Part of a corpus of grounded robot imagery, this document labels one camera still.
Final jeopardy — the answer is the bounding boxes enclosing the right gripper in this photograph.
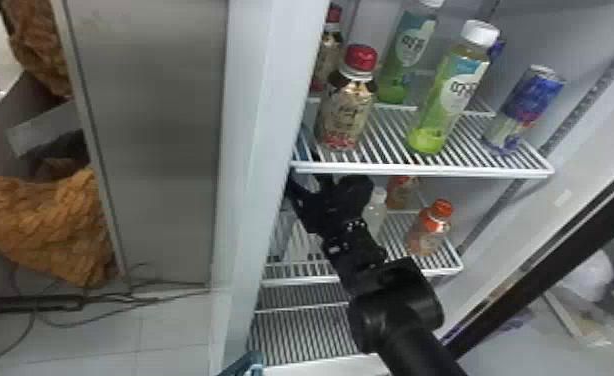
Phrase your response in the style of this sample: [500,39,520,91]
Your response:
[284,174,365,239]

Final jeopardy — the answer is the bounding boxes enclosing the clear bottle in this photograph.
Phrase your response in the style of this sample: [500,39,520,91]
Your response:
[361,187,390,239]

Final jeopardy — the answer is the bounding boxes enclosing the brown bottle red cap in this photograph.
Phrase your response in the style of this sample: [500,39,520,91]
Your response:
[314,43,380,153]
[309,2,346,94]

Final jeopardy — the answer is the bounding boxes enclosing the orange bottle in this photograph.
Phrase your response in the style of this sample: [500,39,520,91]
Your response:
[404,198,456,258]
[385,175,420,211]

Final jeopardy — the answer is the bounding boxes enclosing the white fridge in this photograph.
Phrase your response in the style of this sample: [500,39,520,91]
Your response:
[49,0,614,376]

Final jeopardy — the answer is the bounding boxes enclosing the green bottle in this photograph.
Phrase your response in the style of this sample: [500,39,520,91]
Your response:
[376,0,446,105]
[406,19,501,156]

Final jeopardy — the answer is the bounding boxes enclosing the blue can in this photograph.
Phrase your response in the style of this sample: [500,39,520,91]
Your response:
[482,63,567,157]

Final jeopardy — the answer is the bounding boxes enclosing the orange cloth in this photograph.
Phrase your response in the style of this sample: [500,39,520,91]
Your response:
[0,166,120,289]
[0,0,73,99]

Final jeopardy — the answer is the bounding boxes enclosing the fridge door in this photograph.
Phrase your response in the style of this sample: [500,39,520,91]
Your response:
[435,28,614,376]

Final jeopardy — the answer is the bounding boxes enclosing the black power strip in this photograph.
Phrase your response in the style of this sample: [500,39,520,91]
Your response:
[0,293,87,315]

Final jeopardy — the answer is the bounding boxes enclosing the black cable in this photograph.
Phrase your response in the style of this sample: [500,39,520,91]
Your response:
[38,261,211,329]

